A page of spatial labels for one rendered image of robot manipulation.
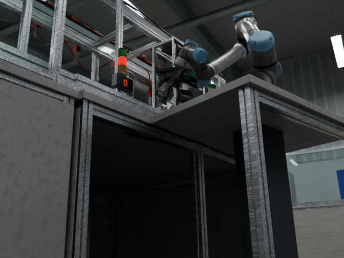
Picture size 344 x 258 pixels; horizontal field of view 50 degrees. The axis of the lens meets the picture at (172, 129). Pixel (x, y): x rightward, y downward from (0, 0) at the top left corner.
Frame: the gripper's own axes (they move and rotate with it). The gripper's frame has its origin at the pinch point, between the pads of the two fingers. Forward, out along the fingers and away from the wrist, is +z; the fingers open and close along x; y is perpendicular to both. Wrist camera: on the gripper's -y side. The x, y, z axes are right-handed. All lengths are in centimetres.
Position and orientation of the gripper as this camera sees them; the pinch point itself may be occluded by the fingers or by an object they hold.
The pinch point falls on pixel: (159, 95)
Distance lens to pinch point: 209.1
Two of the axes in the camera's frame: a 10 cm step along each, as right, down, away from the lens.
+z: -4.9, 8.6, 1.2
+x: 6.0, 2.4, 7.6
